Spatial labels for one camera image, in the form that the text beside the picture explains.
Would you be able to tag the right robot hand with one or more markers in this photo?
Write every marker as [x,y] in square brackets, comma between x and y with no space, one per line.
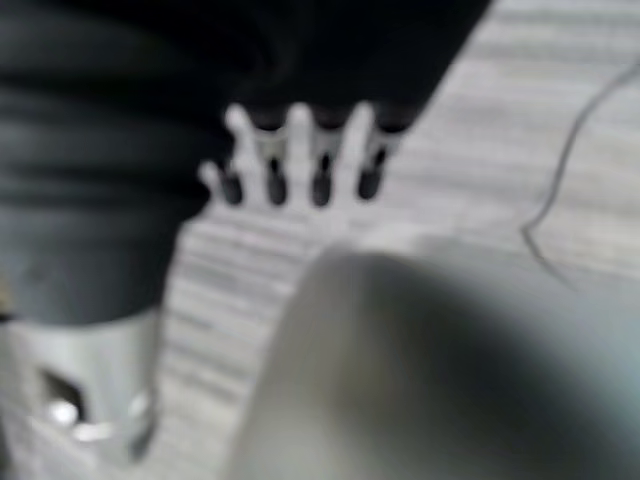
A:
[150,100]

